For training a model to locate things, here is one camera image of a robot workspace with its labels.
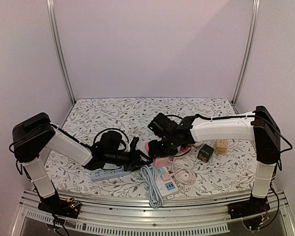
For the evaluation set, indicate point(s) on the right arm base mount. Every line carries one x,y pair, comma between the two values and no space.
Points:
248,207

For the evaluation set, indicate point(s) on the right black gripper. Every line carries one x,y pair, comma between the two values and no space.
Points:
155,146

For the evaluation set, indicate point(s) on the pink cube socket adapter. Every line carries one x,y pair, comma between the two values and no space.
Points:
160,162

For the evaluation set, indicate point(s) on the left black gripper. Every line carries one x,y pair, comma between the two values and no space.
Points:
135,160

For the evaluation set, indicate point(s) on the white power strip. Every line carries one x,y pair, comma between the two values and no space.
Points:
165,183

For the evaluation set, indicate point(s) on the right aluminium frame post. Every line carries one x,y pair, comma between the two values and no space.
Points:
247,51

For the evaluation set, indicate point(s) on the dark green cube adapter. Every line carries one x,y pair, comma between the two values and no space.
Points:
205,153

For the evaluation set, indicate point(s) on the grey-blue power strip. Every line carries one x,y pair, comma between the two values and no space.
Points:
108,172

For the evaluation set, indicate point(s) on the beige cube socket adapter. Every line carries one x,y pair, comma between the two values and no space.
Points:
220,147

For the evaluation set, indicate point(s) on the pink round plug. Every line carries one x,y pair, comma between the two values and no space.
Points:
166,177

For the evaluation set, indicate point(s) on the pink plug adapter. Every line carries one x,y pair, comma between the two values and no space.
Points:
147,146

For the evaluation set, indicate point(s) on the aluminium front rail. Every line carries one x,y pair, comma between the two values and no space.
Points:
191,216

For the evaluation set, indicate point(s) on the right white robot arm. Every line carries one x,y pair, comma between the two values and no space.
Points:
257,126

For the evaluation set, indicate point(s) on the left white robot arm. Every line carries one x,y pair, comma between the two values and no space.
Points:
31,136

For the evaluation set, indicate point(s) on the red cube socket adapter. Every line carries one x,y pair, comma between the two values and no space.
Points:
186,148

